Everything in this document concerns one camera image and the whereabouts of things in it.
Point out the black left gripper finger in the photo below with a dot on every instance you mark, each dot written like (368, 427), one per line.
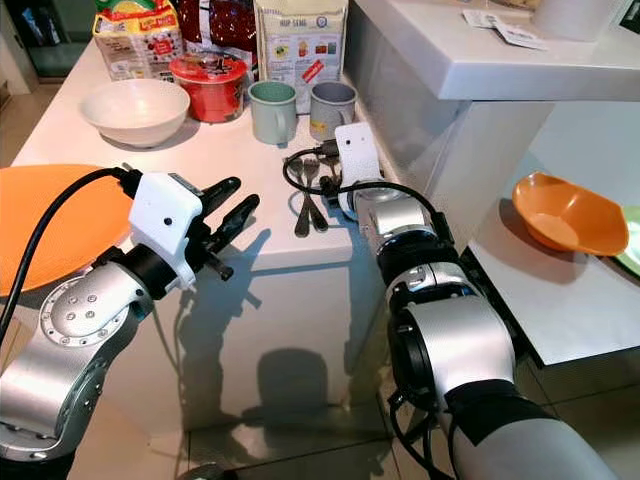
(225, 190)
(236, 220)

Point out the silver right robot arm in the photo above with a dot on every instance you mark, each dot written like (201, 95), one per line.
(455, 340)

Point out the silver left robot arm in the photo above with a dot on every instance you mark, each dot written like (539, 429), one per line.
(70, 340)

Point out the metal spoon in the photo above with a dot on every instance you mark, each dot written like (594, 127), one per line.
(320, 212)

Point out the metal fork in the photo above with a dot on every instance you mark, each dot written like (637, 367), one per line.
(302, 210)

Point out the grey mug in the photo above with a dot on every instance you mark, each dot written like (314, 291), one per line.
(330, 110)

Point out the pale green mug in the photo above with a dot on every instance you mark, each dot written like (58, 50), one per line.
(272, 115)

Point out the red instant noodle cup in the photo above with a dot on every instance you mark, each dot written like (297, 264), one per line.
(210, 88)

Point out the white kitchen island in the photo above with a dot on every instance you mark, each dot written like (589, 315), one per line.
(290, 320)

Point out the white ceramic bowl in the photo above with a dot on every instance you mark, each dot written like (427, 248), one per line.
(135, 110)

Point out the white cracker package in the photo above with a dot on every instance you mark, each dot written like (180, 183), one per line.
(298, 45)

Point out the orange round plate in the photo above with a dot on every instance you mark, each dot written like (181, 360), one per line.
(50, 215)

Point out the dark red food bag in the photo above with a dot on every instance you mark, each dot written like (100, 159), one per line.
(215, 22)

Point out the yellow orange snack package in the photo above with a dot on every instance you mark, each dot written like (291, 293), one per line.
(135, 42)

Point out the white paper label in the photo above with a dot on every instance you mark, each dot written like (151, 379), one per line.
(480, 17)
(520, 36)

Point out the grey robot foot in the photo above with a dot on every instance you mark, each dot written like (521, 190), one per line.
(206, 472)

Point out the orange bowl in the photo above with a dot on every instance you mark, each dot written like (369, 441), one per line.
(565, 215)

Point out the dark glass cabinet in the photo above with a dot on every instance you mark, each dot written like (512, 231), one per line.
(50, 35)

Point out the white low side table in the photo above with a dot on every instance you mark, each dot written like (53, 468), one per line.
(570, 300)

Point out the white round container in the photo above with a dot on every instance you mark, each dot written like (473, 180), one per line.
(580, 16)

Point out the green plate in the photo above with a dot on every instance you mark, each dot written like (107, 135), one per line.
(632, 240)

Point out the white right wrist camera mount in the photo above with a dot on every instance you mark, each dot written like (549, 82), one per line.
(357, 155)

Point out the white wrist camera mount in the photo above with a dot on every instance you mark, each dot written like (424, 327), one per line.
(165, 225)
(357, 155)

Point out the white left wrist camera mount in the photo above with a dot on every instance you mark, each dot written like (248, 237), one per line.
(165, 225)

